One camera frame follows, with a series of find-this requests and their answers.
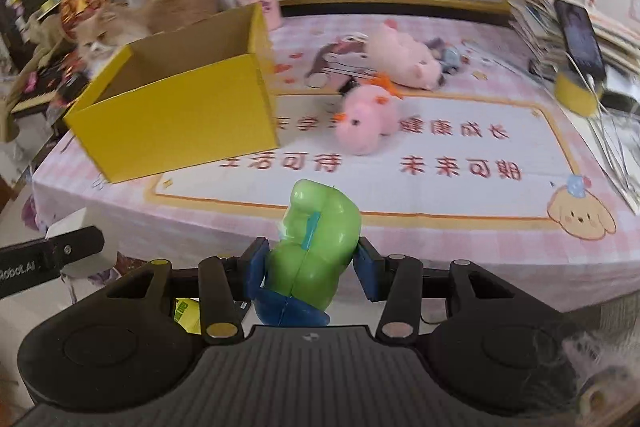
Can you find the black electric keyboard piano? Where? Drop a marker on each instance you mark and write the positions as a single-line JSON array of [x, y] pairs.
[[51, 91]]

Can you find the yellow tape roll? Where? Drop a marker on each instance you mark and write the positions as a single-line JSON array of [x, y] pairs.
[[579, 96]]

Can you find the small toy truck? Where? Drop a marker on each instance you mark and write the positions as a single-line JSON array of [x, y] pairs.
[[447, 55]]

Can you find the stack of booklets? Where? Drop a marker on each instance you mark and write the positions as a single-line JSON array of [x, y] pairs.
[[558, 33]]

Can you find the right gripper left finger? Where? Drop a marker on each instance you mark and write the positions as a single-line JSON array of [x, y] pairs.
[[225, 283]]

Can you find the yellow cardboard box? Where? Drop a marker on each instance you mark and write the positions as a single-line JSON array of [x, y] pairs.
[[181, 98]]

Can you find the green frog toy figure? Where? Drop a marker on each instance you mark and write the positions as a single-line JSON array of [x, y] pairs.
[[319, 235]]

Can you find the black smartphone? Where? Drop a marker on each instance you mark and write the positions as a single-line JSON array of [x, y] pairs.
[[580, 39]]

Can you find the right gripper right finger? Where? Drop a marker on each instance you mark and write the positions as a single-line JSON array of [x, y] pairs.
[[397, 281]]

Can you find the fluffy orange white cat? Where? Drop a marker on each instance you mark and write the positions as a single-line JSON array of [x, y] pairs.
[[114, 26]]

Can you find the pink chick plush toy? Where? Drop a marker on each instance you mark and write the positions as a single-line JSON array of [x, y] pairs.
[[368, 112]]

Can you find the grey white eraser block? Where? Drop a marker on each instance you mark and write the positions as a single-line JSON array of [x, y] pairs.
[[86, 241]]

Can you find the black binder clip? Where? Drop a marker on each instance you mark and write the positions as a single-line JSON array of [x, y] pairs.
[[347, 86]]

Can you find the pink cartoon table mat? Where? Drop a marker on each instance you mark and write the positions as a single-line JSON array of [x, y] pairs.
[[487, 168]]

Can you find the pink pig plush toy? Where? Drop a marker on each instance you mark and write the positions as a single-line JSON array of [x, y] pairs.
[[406, 61]]

